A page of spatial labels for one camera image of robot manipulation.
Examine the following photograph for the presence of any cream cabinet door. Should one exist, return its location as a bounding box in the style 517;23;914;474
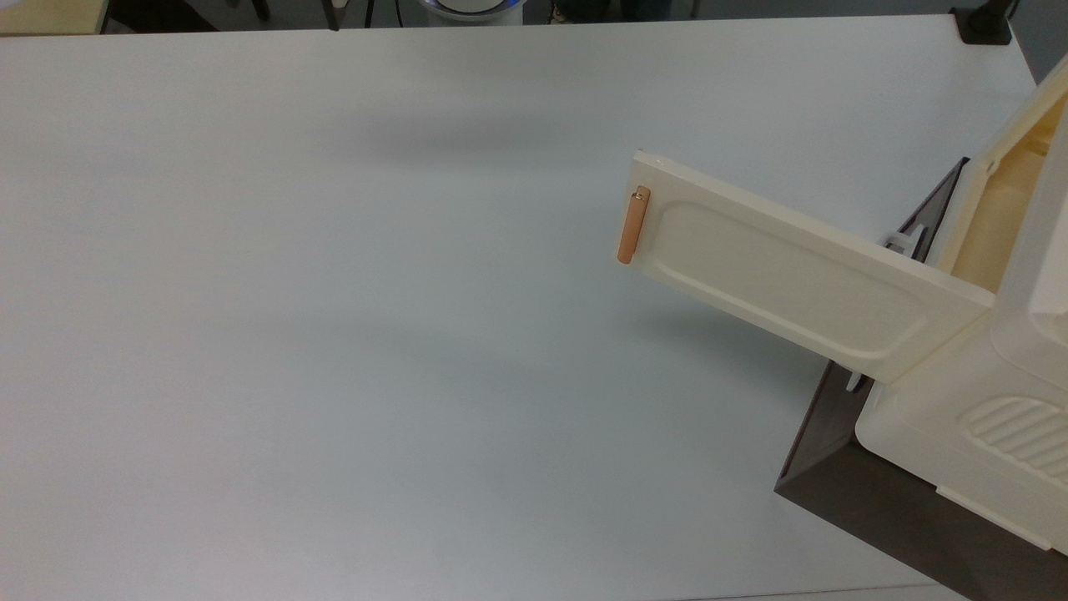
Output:
616;150;999;386

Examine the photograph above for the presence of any dark brown base cabinet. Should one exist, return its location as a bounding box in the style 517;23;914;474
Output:
773;156;1068;601

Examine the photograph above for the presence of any cream cabinet body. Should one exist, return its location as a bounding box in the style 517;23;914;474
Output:
854;53;1068;557

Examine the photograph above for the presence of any black table clamp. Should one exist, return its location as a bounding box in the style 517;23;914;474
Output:
950;0;1017;46

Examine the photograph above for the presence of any light wooden table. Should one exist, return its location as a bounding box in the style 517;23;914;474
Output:
0;0;111;37

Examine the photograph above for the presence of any orange door handle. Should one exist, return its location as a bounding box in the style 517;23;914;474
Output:
617;185;652;266

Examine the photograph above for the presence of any white round device blue ring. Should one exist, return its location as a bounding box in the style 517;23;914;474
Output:
416;0;528;27

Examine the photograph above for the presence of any white drawer handle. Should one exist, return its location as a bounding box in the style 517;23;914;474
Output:
844;220;929;394

